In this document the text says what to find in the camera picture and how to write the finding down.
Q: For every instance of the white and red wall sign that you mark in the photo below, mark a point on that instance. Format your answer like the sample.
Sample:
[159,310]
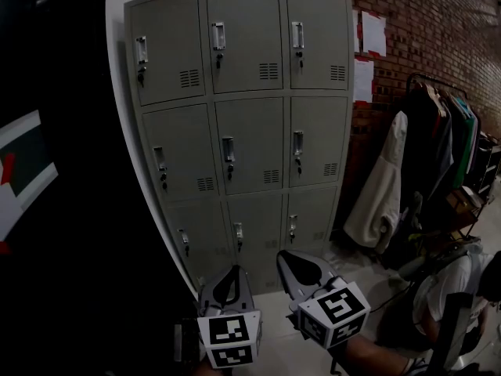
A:
[23,151]

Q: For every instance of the grey metal locker cabinet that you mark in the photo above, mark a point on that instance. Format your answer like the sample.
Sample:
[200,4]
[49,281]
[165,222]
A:
[250,131]

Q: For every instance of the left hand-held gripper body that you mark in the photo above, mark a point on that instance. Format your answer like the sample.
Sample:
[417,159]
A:
[231,335]

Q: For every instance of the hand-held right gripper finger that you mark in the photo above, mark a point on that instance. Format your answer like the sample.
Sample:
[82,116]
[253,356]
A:
[323,268]
[285,280]

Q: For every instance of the brown box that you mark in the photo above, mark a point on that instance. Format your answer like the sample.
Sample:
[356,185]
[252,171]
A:
[462,206]

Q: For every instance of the white hanging jacket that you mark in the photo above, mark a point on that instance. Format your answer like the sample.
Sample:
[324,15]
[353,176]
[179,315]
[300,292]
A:
[379,178]

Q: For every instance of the black shelf unit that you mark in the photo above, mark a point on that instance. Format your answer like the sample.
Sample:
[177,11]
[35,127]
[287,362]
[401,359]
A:
[489,163]

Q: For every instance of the white paper red edge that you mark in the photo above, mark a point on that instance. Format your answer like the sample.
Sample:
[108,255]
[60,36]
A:
[363,78]

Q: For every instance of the green hanging garment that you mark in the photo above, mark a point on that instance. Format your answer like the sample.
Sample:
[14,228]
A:
[466,151]

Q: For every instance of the large white wall paper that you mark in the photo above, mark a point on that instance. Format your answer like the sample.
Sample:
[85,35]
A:
[373,33]

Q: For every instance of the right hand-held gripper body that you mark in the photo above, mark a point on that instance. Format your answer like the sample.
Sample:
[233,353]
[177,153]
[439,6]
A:
[336,308]

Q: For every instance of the black slanted bar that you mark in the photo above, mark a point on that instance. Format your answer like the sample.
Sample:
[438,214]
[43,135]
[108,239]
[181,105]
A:
[450,327]

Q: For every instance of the black hanging coat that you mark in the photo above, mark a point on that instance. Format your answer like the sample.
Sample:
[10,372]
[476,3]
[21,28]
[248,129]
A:
[419,143]

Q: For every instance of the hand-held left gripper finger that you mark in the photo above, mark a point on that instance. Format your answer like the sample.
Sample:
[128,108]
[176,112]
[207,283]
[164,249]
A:
[207,294]
[246,292]

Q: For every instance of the narrow white wall paper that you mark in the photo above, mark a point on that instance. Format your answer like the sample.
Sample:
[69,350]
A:
[355,31]

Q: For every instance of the person's right forearm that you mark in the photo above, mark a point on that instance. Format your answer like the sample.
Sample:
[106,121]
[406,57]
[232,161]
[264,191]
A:
[375,356]

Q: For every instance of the black metal clothes rack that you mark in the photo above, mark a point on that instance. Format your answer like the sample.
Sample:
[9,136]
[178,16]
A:
[420,76]

